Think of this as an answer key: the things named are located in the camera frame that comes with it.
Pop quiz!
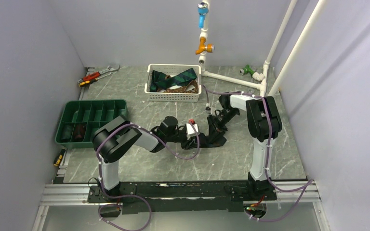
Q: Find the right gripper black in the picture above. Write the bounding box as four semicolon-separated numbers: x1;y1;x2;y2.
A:
208;108;239;143

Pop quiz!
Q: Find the navy brown striped tie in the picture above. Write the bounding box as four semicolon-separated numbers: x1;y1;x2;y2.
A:
199;133;227;148

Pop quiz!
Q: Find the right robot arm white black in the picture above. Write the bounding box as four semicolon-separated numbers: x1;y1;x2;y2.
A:
206;92;282;200

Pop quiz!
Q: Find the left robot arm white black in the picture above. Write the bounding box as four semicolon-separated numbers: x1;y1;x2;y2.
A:
92;116;206;202

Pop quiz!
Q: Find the brown patterned tie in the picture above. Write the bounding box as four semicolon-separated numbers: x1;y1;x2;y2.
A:
158;80;199;94

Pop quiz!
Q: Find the green valve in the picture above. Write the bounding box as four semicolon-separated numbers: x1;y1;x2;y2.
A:
239;64;255;76

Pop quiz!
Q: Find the green striped tie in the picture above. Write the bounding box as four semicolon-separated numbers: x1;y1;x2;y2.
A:
149;68;198;92

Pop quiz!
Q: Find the white plastic basket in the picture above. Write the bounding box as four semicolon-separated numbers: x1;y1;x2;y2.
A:
145;64;202;103

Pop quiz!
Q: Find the orange valve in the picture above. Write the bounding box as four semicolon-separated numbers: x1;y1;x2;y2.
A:
195;37;214;55

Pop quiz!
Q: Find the maroon rolled tie in tray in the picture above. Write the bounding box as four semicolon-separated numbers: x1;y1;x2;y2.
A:
72;124;86;142

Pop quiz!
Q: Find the green compartment tray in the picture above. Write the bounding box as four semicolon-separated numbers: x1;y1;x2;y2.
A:
54;99;128;149

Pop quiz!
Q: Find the blue valve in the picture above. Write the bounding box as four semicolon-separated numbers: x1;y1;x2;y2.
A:
198;2;209;29

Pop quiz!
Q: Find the dark rolled tie in tray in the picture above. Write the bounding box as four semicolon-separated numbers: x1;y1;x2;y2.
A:
60;125;73;142

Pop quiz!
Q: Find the yellow black screwdriver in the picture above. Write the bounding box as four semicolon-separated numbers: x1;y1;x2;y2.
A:
53;149;66;167

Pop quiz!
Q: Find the white pvc pipe frame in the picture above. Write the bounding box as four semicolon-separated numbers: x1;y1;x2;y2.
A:
199;0;326;97

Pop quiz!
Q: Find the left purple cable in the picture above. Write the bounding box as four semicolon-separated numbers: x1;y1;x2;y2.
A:
95;123;201;231

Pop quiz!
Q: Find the purple cable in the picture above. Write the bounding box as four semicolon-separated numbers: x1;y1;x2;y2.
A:
95;123;201;231
202;85;315;223

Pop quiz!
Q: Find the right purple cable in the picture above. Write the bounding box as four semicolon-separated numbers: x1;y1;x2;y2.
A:
202;85;315;223

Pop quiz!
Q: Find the red handled adjustable wrench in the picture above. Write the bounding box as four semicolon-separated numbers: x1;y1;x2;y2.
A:
78;65;120;88

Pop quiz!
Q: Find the aluminium rail frame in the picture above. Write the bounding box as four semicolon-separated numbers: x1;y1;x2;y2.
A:
33;66;329;231

